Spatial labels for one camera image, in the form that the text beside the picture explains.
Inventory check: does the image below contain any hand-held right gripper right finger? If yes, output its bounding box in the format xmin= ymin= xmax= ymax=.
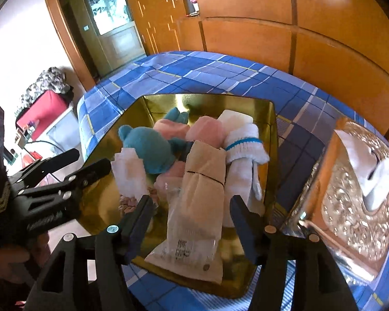
xmin=230 ymin=194 xmax=359 ymax=311

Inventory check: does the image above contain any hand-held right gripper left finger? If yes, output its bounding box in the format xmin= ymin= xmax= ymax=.
xmin=25 ymin=194 xmax=158 ymax=311

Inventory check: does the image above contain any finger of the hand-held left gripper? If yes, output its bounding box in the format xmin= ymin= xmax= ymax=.
xmin=8 ymin=148 xmax=80 ymax=188
xmin=18 ymin=158 xmax=113 ymax=234

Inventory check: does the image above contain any white dotted cloth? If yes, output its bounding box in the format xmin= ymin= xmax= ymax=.
xmin=112 ymin=147 xmax=149 ymax=201

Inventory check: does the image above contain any white wet wipes packet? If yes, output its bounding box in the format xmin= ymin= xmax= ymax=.
xmin=145 ymin=139 xmax=228 ymax=283

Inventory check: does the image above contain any pink plush item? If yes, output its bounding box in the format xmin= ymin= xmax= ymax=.
xmin=153 ymin=118 xmax=189 ymax=141
xmin=154 ymin=162 xmax=186 ymax=198
xmin=185 ymin=116 xmax=226 ymax=148

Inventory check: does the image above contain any blue plush toy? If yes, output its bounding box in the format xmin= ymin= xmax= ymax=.
xmin=118 ymin=108 xmax=190 ymax=174

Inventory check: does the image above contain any white sock with blue stripe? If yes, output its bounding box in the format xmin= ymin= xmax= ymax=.
xmin=218 ymin=109 xmax=269 ymax=227

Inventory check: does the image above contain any gold tin box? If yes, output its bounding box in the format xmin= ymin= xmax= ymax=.
xmin=73 ymin=92 xmax=281 ymax=299

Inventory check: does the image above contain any person's left hand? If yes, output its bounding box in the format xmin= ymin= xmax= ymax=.
xmin=0 ymin=233 xmax=49 ymax=299

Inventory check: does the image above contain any clear plastic storage box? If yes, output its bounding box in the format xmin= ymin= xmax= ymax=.
xmin=36 ymin=107 xmax=75 ymax=150

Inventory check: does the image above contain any red storage bin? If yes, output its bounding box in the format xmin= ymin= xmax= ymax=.
xmin=16 ymin=90 xmax=70 ymax=132

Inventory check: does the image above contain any patterned dark cloth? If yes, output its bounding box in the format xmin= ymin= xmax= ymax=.
xmin=15 ymin=66 xmax=73 ymax=117

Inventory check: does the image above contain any ornate silver tissue box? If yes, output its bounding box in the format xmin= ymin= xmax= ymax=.
xmin=283 ymin=118 xmax=389 ymax=282

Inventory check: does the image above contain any wooden door with glass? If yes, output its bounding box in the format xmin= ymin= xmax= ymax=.
xmin=68 ymin=0 xmax=146 ymax=78

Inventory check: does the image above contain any white tissue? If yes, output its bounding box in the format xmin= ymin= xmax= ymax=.
xmin=335 ymin=130 xmax=389 ymax=211

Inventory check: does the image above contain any blue plaid bedsheet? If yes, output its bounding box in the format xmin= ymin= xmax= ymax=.
xmin=76 ymin=51 xmax=389 ymax=311

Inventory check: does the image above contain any wooden wardrobe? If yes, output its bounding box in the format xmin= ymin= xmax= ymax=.
xmin=40 ymin=0 xmax=389 ymax=143

